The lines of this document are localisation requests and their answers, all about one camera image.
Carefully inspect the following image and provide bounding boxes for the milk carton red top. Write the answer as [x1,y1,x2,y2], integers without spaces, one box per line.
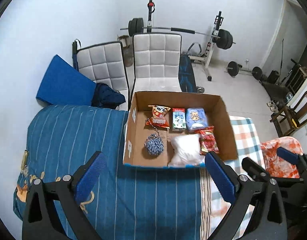
[172,108,186,132]

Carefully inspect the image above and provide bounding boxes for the blue cartoon tissue pack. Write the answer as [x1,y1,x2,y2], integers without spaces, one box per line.
[185,108,208,132]

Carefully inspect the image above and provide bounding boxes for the blue white yarn ball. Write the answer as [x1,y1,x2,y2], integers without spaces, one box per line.
[144,126,164,157]

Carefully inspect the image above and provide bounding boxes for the left white quilted chair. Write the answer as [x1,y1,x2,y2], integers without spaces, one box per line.
[72,39,130,111]

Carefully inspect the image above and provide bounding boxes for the plaid checked blanket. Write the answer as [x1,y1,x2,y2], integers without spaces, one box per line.
[199,115,265,240]

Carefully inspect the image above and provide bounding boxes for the white quilted chair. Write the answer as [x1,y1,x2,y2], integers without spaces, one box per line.
[131,33,182,96]
[72,39,130,111]

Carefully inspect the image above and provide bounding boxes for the red floral wet wipes pack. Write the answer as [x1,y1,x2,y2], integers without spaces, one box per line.
[195,126,219,155]

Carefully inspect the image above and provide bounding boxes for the barbell on rack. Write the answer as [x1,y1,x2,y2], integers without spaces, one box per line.
[120,18,235,50]

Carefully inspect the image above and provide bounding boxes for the white soft plastic pack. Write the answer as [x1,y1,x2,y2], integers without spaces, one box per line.
[168,134,204,167]

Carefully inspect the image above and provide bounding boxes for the dark blue jacket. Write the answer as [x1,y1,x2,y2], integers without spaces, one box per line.
[91,83,126,109]

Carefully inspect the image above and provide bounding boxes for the wooden chair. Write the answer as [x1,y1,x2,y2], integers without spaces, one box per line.
[269,91,307,137]

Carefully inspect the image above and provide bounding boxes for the orange white patterned cushion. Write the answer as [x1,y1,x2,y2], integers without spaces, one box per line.
[260,136,304,179]

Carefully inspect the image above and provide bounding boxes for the white squat rack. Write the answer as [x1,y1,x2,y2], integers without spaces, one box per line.
[146,0,223,81]

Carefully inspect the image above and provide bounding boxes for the blue foam mat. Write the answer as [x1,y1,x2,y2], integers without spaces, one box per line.
[36,55,96,106]

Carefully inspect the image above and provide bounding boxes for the right white quilted chair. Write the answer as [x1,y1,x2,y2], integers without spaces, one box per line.
[131,33,182,96]

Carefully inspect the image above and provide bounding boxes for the black blue weight bench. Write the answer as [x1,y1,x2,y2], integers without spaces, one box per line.
[178,55,197,93]

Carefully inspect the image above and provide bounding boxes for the floor dumbbell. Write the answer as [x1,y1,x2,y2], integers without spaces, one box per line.
[226,61,262,81]

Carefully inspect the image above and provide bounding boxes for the blue striped bed sheet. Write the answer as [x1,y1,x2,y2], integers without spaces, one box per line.
[17,105,201,239]

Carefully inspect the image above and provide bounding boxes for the orange snack bag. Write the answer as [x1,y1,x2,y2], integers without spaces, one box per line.
[145,105,171,129]

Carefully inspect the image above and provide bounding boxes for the cardboard box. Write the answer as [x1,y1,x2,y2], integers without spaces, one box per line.
[123,91,237,168]

